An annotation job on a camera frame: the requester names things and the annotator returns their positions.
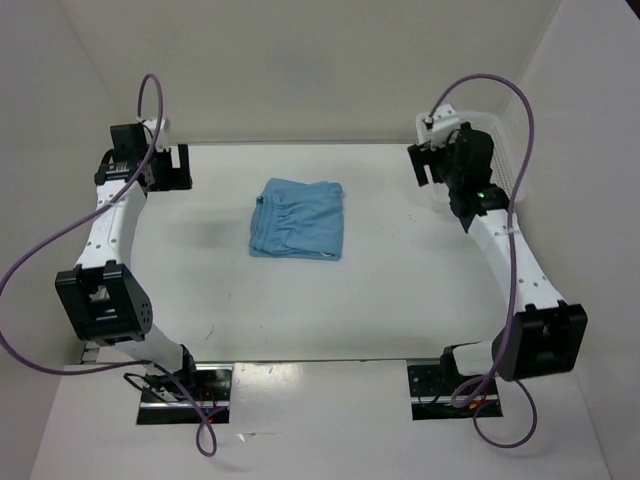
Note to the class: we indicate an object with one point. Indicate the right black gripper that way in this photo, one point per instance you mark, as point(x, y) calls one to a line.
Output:
point(420, 156)

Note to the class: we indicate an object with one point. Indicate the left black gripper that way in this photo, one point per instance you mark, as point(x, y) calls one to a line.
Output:
point(177, 178)

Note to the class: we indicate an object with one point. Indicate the blue mesh shorts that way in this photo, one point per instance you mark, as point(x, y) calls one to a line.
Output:
point(297, 220)

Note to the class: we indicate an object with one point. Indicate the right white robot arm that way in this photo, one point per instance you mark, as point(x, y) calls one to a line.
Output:
point(544, 332)

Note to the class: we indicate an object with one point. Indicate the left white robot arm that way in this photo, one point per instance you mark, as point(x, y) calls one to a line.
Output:
point(166, 357)

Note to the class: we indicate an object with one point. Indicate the white plastic basket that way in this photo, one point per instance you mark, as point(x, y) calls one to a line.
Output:
point(504, 163)

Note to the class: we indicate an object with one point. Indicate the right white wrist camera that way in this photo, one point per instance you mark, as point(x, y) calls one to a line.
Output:
point(434, 128)

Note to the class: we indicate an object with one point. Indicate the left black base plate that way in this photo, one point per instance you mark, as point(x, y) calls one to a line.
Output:
point(162, 403)

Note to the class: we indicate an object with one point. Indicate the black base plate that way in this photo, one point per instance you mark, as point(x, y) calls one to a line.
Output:
point(430, 394)
point(162, 403)

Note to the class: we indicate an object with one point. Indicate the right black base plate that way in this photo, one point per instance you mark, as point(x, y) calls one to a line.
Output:
point(430, 394)

